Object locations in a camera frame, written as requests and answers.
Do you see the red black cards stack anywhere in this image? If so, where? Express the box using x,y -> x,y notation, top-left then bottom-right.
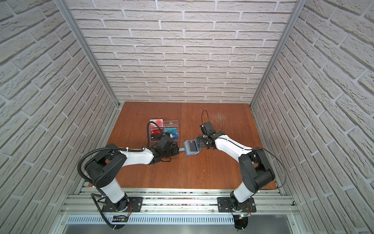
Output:
149,128 -> 164,141

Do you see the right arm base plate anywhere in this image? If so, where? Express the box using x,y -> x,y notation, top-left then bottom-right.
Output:
217,197 -> 257,214

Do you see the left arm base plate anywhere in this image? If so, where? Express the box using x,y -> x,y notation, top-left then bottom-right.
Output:
102,196 -> 143,213

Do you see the right thin black cable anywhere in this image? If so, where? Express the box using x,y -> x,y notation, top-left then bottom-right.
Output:
201,110 -> 287,189

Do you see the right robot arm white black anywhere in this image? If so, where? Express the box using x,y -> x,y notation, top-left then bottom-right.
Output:
199,122 -> 276,210

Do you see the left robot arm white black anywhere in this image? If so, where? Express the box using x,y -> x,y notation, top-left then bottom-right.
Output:
78,136 -> 179,205

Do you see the red white card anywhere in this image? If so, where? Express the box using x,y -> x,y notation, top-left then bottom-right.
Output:
150,119 -> 164,128

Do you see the left black corrugated cable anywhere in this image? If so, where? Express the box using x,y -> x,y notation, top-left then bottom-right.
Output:
77,120 -> 166,230

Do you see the aluminium rail frame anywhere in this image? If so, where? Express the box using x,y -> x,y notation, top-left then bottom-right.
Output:
61,187 -> 299,215

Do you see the blue leather card holder wallet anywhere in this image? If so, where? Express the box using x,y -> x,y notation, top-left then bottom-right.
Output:
179,140 -> 201,156

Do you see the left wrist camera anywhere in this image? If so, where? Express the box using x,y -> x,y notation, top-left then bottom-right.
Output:
165,133 -> 174,139

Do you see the teal blue cards stack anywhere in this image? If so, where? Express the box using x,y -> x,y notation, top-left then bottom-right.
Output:
164,127 -> 179,140

